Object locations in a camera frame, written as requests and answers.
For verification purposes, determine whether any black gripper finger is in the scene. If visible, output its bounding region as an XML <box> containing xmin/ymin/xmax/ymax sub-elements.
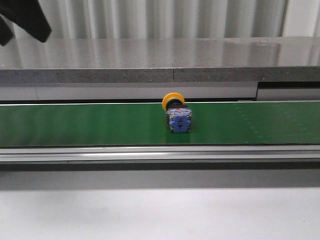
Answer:
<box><xmin>4</xmin><ymin>0</ymin><xmax>52</xmax><ymax>43</ymax></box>
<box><xmin>0</xmin><ymin>17</ymin><xmax>14</xmax><ymax>46</ymax></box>

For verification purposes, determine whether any yellow push button switch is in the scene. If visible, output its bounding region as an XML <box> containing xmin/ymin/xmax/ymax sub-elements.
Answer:
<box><xmin>162</xmin><ymin>92</ymin><xmax>192</xmax><ymax>133</ymax></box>

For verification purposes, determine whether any white pleated curtain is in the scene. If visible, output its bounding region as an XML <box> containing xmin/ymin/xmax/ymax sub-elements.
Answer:
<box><xmin>0</xmin><ymin>0</ymin><xmax>320</xmax><ymax>39</ymax></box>

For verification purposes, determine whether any grey granite counter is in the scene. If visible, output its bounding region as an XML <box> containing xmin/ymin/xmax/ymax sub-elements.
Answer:
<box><xmin>0</xmin><ymin>37</ymin><xmax>320</xmax><ymax>102</ymax></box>

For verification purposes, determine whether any green conveyor belt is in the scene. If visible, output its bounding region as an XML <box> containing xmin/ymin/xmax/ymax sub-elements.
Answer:
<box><xmin>0</xmin><ymin>101</ymin><xmax>320</xmax><ymax>148</ymax></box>

